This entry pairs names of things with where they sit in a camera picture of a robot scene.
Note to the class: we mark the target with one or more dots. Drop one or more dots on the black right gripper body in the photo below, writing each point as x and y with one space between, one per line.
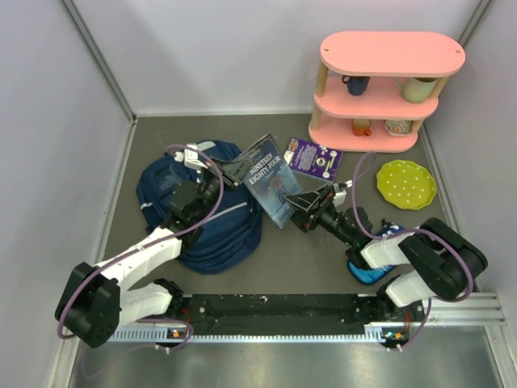
328 217

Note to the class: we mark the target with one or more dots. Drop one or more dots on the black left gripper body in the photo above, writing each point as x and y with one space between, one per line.
210 188

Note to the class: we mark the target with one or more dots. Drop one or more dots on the dark blue Nineteen Eighty-Four book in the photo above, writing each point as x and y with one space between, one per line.
270 179

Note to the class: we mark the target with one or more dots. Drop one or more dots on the purple treehouse paperback book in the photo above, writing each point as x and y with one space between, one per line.
311 159

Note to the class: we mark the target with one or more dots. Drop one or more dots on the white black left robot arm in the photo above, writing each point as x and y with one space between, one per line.
99 299

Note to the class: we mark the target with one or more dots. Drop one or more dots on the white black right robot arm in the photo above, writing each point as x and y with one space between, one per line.
444 264

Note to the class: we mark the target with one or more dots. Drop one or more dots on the blue dinosaur pencil case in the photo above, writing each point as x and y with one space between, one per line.
374 275

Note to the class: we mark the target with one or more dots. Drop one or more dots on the green polka dot plate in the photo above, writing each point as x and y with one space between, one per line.
406 185

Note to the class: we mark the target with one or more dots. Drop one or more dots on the orange small cup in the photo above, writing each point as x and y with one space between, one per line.
361 127

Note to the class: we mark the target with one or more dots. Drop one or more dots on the patterned small bowl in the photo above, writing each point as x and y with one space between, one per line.
398 128

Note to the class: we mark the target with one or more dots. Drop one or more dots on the dark blue mug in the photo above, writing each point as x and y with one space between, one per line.
356 85

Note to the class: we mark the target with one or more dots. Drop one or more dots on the pink three-tier shelf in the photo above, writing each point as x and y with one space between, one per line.
383 57

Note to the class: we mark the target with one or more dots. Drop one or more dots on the cream green mug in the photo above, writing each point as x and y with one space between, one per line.
416 90

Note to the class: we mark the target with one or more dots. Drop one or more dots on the grey slotted cable duct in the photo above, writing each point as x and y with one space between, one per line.
177 333

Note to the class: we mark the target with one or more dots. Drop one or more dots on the aluminium frame rail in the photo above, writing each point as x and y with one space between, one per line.
480 309

